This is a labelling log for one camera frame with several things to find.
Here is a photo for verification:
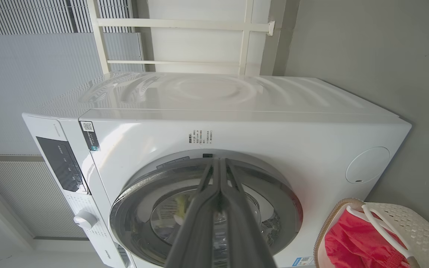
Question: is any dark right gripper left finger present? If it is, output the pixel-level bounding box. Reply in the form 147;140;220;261
164;158;221;268

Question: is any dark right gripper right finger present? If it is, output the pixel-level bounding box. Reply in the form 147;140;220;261
218;158;278;268

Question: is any black round glass washer door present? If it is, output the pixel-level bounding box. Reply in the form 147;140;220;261
109;149;304;268

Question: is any red garment with white stripes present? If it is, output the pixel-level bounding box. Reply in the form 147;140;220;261
324;207;410;268

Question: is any white washing machine control knob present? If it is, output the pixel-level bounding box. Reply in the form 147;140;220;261
74;210;98;230

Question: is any white front-load washing machine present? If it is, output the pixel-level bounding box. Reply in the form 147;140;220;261
22;71;412;268

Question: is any dark washing machine display panel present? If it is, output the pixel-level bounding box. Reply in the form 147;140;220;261
36;137;88;193

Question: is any cream laundry basket brown rim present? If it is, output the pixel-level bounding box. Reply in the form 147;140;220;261
313;198;429;268

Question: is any blue energy label sticker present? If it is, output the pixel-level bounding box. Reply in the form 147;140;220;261
292;256;315;267

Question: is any round white filter cover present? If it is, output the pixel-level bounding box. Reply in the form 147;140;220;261
346;146;391;184

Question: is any black QR code sticker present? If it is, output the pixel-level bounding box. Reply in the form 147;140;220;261
79;121;100;151

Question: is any white ribbed blind panel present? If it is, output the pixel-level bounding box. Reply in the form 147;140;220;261
0;160;88;239
0;0;133;36

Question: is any white metal rack frame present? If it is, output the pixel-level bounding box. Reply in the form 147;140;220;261
86;0;276;77

